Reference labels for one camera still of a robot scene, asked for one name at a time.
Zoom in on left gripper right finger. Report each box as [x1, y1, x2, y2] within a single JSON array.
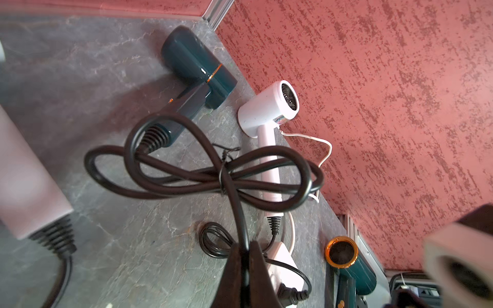
[[247, 241, 282, 308]]

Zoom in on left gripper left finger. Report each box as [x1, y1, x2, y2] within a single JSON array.
[[211, 244, 243, 308]]

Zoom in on black cord of white round dryer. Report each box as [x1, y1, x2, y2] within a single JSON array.
[[198, 221, 313, 307]]

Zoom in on black cord of green dryer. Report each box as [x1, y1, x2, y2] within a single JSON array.
[[83, 111, 325, 308]]

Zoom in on white round hair dryer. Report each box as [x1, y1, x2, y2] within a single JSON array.
[[238, 80, 300, 236]]

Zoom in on dark green hair dryer back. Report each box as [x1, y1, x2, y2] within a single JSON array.
[[136, 24, 238, 155]]

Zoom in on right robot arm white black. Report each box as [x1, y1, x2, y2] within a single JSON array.
[[424, 204, 492, 307]]

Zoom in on white power strip coloured sockets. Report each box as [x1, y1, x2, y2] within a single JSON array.
[[265, 240, 305, 305]]

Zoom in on white square hair dryer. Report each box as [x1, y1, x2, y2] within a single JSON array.
[[1, 110, 77, 261]]

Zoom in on white power strip cable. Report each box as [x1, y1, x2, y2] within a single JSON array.
[[280, 130, 333, 255]]

